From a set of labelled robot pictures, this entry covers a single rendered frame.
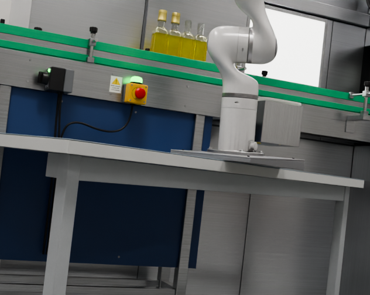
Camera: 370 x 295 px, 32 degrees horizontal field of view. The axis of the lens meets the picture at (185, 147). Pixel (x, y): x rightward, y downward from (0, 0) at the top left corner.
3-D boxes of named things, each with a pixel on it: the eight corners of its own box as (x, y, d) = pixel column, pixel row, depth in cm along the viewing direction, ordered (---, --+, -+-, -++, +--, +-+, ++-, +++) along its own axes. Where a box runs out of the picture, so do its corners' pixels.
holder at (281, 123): (261, 146, 272) (266, 109, 272) (298, 147, 247) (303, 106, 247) (226, 141, 265) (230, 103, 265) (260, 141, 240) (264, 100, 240)
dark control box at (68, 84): (66, 95, 228) (69, 72, 229) (72, 94, 221) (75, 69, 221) (43, 92, 225) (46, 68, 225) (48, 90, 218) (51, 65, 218)
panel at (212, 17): (317, 91, 308) (324, 20, 309) (320, 90, 305) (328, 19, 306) (140, 58, 271) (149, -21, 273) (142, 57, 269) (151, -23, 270)
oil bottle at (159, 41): (158, 81, 262) (164, 29, 263) (164, 80, 257) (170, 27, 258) (146, 79, 260) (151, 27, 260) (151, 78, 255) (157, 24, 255)
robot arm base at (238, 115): (274, 157, 218) (278, 102, 217) (243, 155, 203) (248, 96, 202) (227, 152, 229) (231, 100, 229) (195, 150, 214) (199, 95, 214)
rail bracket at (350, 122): (350, 133, 292) (356, 83, 293) (376, 133, 277) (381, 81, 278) (342, 131, 290) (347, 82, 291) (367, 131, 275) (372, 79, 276)
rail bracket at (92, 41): (93, 65, 234) (98, 28, 234) (99, 63, 227) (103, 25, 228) (82, 63, 232) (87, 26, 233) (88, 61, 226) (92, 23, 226)
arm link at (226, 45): (257, 98, 209) (263, 24, 209) (201, 94, 211) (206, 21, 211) (257, 100, 221) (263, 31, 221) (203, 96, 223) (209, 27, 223)
